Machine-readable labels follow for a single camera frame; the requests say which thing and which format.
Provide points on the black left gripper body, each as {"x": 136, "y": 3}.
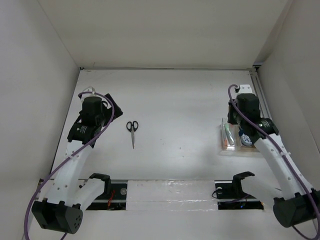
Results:
{"x": 101, "y": 118}

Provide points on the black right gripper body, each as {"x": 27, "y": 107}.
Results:
{"x": 240, "y": 120}

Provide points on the green highlighter clear cap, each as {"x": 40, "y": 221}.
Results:
{"x": 230, "y": 134}

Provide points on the black handled scissors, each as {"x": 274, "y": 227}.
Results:
{"x": 132, "y": 127}

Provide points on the orange highlighter grey cap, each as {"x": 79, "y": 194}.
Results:
{"x": 225, "y": 142}

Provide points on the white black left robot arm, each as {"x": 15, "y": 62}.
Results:
{"x": 62, "y": 208}

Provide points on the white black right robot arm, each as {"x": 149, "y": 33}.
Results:
{"x": 296, "y": 201}

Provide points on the clear plastic tray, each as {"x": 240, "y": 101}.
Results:
{"x": 230, "y": 150}

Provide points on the wooden tray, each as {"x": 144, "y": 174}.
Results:
{"x": 241, "y": 148}

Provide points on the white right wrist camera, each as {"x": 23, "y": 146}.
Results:
{"x": 245, "y": 89}

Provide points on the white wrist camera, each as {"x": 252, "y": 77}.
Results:
{"x": 245, "y": 89}
{"x": 88, "y": 89}

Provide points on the aluminium side rail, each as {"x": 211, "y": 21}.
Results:
{"x": 259, "y": 91}

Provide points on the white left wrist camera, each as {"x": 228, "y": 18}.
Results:
{"x": 88, "y": 89}

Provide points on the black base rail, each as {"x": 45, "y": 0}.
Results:
{"x": 226, "y": 198}

